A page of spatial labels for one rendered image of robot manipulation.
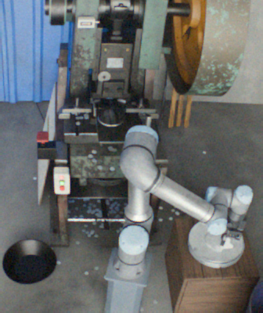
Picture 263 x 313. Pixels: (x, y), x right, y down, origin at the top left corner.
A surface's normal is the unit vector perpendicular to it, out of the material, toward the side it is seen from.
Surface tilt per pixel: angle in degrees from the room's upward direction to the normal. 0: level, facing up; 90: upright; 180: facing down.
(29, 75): 90
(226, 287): 90
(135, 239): 7
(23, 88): 90
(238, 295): 90
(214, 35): 79
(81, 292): 0
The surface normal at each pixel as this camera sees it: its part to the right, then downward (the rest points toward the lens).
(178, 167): 0.09, -0.77
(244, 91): 0.11, 0.64
